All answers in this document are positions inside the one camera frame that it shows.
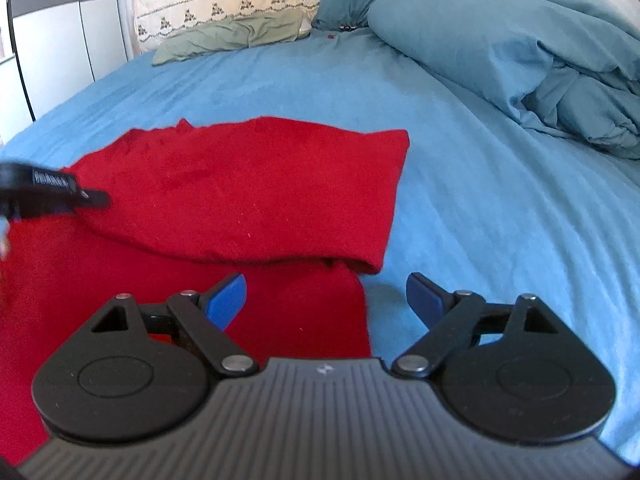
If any blue duvet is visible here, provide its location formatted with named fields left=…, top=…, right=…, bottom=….
left=368, top=0, right=639, bottom=159

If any green pillow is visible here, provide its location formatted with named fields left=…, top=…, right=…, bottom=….
left=152, top=9, right=311, bottom=66

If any red cloth garment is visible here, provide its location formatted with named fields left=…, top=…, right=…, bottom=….
left=1, top=117, right=409, bottom=464

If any blue bed sheet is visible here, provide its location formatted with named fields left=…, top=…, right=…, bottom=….
left=1, top=30, right=639, bottom=463

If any person's left hand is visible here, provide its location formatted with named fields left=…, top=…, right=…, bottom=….
left=0, top=218, right=11, bottom=260

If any white grey wardrobe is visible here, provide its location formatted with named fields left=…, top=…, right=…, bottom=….
left=1, top=0, right=131, bottom=142

